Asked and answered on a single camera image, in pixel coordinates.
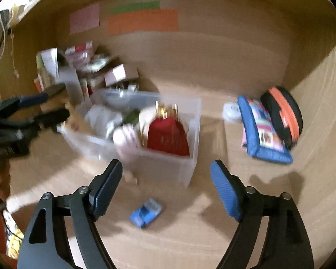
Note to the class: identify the clear plastic storage bin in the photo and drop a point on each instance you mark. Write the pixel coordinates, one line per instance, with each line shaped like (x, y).
(81, 138)

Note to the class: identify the red velvet pouch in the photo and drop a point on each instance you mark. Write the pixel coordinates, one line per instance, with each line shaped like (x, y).
(166, 132)

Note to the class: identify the dark green glass bottle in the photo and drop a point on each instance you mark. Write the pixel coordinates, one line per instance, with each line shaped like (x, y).
(131, 118)

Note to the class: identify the small blue packet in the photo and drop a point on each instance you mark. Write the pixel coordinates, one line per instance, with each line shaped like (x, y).
(146, 214)

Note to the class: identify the white drawstring cloth bag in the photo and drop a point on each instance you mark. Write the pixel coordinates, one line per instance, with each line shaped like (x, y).
(103, 120)

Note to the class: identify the black orange round case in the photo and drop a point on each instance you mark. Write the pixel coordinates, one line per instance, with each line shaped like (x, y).
(285, 114)

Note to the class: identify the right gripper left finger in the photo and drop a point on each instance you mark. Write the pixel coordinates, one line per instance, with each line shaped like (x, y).
(46, 243)

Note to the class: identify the green sticky note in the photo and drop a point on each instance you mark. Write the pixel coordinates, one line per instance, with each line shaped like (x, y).
(134, 7)

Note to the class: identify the blue patterned pencil pouch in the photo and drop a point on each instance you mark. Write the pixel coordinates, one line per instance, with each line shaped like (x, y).
(261, 140)

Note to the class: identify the small pink white box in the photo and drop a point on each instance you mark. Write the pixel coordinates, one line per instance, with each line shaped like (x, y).
(121, 73)

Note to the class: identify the orange sticky note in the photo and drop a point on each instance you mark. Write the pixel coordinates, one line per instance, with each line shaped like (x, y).
(158, 20)

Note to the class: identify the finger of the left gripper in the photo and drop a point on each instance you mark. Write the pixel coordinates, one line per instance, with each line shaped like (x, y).
(52, 118)
(33, 100)

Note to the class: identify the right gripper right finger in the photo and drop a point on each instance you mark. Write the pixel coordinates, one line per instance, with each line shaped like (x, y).
(286, 242)

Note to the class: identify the stack of books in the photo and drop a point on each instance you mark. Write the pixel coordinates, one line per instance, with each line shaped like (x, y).
(90, 66)

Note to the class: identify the pink sticky note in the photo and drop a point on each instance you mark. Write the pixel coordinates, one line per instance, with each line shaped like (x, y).
(85, 18)

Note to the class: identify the yellow cartoon bag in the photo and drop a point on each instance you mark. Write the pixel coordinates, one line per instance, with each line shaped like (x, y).
(14, 236)

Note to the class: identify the pink round case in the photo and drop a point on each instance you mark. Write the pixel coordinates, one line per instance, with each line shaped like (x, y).
(127, 142)

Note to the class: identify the white paper receipt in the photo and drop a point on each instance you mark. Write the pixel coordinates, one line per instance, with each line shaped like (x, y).
(49, 58)

